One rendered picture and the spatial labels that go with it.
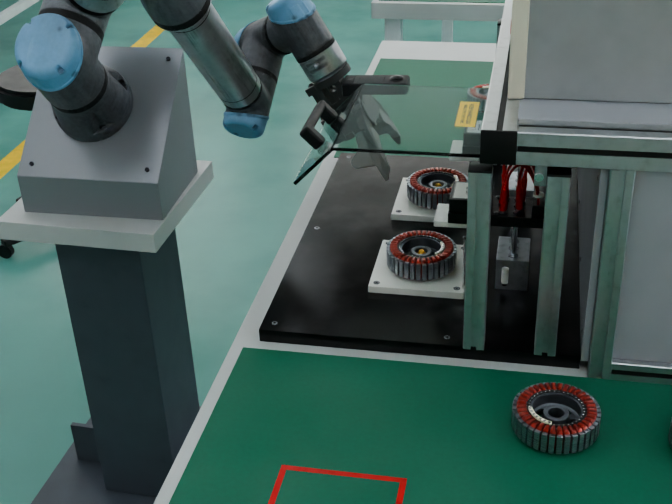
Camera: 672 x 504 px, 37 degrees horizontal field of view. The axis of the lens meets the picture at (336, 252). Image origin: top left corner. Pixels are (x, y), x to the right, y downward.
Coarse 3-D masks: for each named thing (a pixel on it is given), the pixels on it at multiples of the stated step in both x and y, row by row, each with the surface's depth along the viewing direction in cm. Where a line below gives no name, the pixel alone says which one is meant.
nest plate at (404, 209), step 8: (400, 192) 184; (400, 200) 181; (408, 200) 181; (400, 208) 178; (408, 208) 178; (416, 208) 178; (424, 208) 178; (392, 216) 177; (400, 216) 176; (408, 216) 176; (416, 216) 176; (424, 216) 175; (432, 216) 175
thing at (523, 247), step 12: (504, 240) 158; (528, 240) 158; (504, 252) 155; (516, 252) 155; (528, 252) 155; (504, 264) 154; (516, 264) 153; (528, 264) 153; (516, 276) 154; (504, 288) 156; (516, 288) 155
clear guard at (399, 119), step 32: (352, 96) 152; (384, 96) 149; (416, 96) 148; (448, 96) 148; (480, 96) 147; (352, 128) 139; (384, 128) 138; (416, 128) 138; (448, 128) 137; (480, 128) 137; (320, 160) 135
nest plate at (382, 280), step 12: (384, 240) 168; (384, 252) 165; (384, 264) 162; (456, 264) 161; (372, 276) 159; (384, 276) 158; (396, 276) 158; (444, 276) 158; (456, 276) 158; (372, 288) 156; (384, 288) 156; (396, 288) 155; (408, 288) 155; (420, 288) 155; (432, 288) 155; (444, 288) 155; (456, 288) 154
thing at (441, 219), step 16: (464, 192) 152; (448, 208) 156; (464, 208) 151; (496, 208) 152; (512, 208) 152; (528, 208) 152; (448, 224) 153; (464, 224) 152; (496, 224) 151; (512, 224) 150; (528, 224) 150; (512, 240) 153
